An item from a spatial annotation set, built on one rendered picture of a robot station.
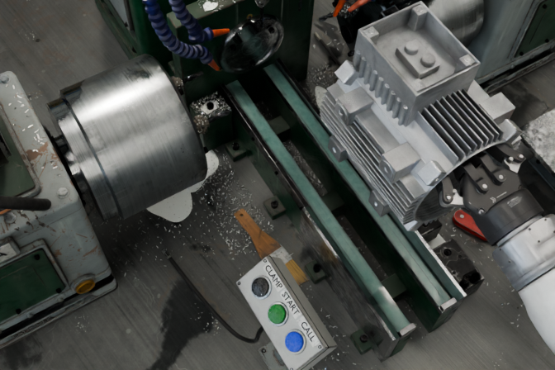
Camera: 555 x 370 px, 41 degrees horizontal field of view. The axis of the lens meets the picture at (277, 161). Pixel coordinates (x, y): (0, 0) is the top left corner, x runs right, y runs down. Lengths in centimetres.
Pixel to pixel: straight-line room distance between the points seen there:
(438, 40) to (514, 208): 24
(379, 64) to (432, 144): 12
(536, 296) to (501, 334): 59
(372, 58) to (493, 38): 66
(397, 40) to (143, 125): 45
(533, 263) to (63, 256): 76
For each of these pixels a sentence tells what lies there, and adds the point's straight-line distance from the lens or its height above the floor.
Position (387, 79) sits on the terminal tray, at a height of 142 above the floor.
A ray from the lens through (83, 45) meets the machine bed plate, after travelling 179.
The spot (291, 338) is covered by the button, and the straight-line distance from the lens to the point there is 112.
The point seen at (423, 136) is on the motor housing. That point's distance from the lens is 93.
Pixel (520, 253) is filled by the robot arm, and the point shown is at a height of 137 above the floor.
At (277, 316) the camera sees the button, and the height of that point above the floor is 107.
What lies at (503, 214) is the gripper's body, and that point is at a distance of 90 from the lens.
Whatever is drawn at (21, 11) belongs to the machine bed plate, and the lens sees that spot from 190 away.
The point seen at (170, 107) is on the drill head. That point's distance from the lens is 122.
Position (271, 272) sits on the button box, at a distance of 115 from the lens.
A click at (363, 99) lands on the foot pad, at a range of 96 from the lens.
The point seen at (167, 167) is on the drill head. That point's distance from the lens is 123.
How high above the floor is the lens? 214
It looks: 59 degrees down
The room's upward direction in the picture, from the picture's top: 3 degrees clockwise
